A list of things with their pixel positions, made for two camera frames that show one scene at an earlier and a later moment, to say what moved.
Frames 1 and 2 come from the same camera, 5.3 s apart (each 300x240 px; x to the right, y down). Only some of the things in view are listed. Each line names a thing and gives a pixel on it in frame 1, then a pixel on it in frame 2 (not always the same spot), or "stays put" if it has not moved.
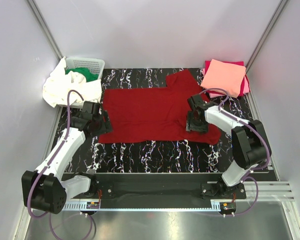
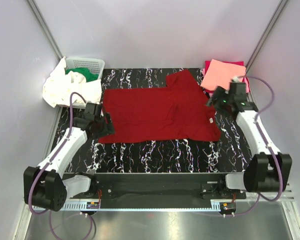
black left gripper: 105,122 stays put
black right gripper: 196,125 → 215,97
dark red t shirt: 155,115 stays put
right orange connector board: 227,206 stays put
